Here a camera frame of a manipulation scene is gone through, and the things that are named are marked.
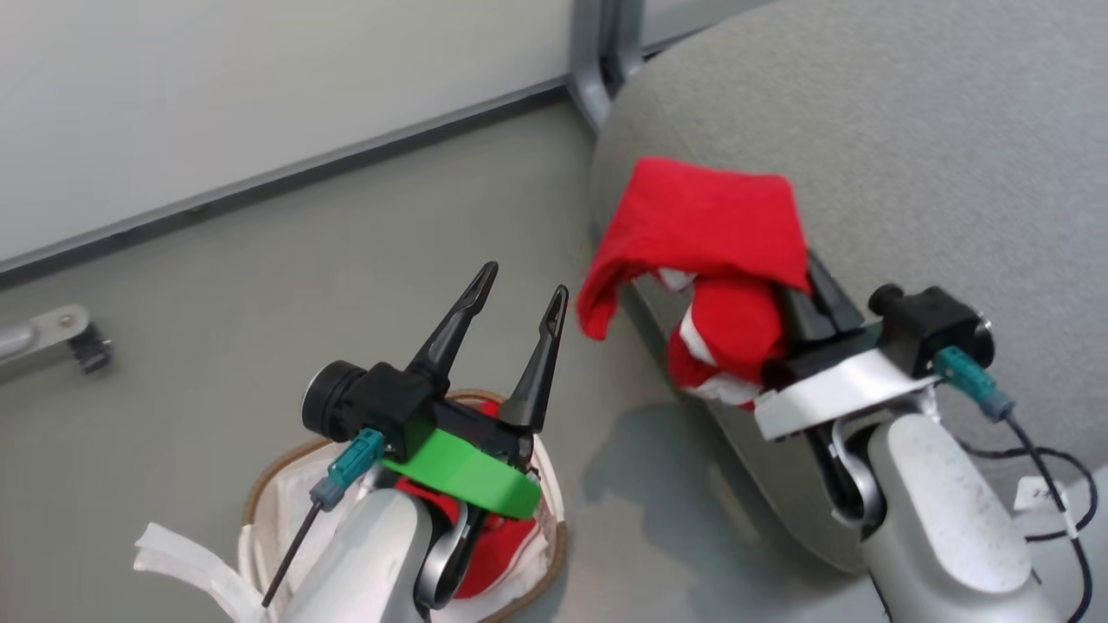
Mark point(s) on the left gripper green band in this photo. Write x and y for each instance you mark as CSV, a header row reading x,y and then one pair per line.
x,y
467,472

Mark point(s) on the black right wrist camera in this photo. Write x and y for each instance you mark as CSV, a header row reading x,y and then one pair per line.
x,y
930,333

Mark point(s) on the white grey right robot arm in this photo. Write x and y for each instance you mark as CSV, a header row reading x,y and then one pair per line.
x,y
943,519

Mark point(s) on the grey partition post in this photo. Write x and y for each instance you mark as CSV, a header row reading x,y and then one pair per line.
x,y
602,52

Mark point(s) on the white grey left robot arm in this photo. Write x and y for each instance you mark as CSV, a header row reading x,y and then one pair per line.
x,y
372,562

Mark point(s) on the grey partition foot bracket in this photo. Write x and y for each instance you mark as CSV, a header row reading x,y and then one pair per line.
x,y
39,333

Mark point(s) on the red garment with white stripes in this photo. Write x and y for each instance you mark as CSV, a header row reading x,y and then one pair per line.
x,y
710,251

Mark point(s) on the black caster wheel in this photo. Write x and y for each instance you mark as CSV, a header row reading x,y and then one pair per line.
x,y
91,350

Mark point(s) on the white basket liner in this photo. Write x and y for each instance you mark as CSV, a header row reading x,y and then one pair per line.
x,y
286,510

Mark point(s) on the white basket brown rim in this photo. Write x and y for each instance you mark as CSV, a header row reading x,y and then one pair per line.
x,y
537,519

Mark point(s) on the grey partition bottom rail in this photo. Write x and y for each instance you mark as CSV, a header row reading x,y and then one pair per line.
x,y
286,173

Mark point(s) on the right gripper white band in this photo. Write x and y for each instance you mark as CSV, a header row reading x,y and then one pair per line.
x,y
835,389

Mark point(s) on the grey fabric sofa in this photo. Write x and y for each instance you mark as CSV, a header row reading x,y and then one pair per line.
x,y
909,156

